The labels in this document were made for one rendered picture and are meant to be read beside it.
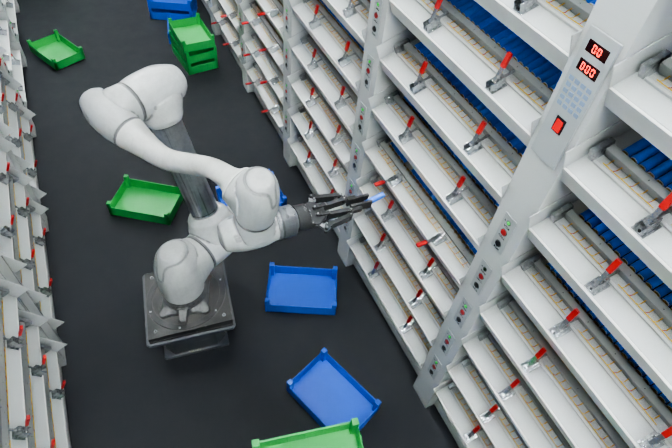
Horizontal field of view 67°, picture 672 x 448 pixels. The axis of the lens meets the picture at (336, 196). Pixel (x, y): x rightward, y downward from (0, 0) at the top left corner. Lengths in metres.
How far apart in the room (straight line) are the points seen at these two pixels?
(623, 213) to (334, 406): 1.37
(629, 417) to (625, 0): 0.82
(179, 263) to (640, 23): 1.46
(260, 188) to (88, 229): 1.58
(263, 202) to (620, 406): 0.88
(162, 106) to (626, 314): 1.32
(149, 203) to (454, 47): 1.80
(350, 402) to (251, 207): 1.10
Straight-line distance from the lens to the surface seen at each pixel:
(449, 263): 1.57
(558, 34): 1.08
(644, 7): 0.94
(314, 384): 2.12
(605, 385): 1.30
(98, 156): 3.00
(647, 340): 1.16
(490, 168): 1.30
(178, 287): 1.88
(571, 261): 1.19
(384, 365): 2.18
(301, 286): 2.31
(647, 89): 1.00
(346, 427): 1.63
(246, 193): 1.20
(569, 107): 1.05
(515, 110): 1.18
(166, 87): 1.66
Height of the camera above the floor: 1.97
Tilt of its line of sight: 48 degrees down
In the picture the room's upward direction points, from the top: 7 degrees clockwise
